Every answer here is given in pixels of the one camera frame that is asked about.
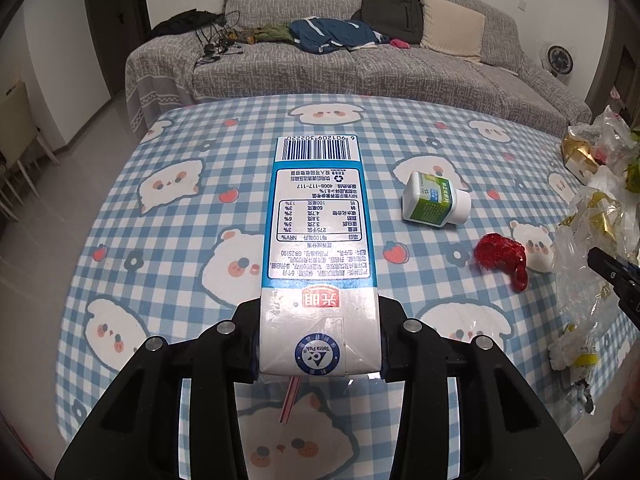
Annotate green white medicine bottle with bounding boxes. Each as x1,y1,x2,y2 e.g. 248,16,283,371
401,171,472,227

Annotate black cloth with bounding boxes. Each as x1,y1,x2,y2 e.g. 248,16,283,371
150,10,226,38

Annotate green potted plant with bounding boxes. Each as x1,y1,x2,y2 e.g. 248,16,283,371
620,127,640,193

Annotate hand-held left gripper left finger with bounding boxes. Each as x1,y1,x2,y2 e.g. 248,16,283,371
54,299,262,480

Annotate blue white milk carton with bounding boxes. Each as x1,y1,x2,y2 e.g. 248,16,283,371
257,135,386,378

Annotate cream dining chair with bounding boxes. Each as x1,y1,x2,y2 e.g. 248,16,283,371
0,82,43,181

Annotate black backpack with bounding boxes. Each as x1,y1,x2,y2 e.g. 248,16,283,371
360,0,426,46

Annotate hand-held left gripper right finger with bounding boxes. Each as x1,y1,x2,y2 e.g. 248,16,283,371
379,296,586,480

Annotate blue checked bear tablecloth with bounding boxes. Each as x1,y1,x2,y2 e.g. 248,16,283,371
55,92,640,480

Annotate green cloth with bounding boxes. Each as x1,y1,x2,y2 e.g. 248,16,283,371
235,24,293,45

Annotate beige cushion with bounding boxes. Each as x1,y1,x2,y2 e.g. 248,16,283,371
419,0,487,65

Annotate striped drinking straw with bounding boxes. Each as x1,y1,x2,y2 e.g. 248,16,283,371
281,377,301,423

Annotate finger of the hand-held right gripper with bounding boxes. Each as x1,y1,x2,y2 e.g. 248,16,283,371
587,246,640,331

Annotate blue jacket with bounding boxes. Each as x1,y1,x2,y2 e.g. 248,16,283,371
289,17,391,55

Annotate red mesh net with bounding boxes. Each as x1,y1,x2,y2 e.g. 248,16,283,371
474,232,528,292

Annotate large clear plastic bag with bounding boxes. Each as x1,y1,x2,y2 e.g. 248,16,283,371
565,105,640,196

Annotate dark door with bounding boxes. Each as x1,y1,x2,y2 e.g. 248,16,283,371
82,0,152,48

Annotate grey sofa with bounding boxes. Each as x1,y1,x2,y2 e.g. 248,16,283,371
124,0,593,136

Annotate black cables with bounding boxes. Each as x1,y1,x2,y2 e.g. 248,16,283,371
195,15,246,66

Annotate gold white box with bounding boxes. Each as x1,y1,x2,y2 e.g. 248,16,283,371
560,132,601,183

